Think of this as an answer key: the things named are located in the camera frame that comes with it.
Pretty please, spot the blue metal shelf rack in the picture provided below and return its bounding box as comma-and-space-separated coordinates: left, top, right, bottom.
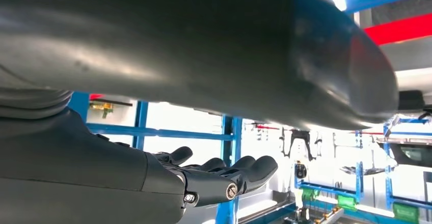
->
67, 0, 432, 224
293, 114, 432, 224

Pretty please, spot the black car trim part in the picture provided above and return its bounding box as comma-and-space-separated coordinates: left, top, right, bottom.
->
281, 129, 316, 162

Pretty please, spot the green plastic folding crate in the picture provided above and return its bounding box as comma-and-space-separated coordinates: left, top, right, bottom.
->
392, 202, 420, 224
301, 187, 318, 202
337, 195, 359, 212

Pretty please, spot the red barrier belt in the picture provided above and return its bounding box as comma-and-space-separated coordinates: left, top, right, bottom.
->
364, 12, 432, 46

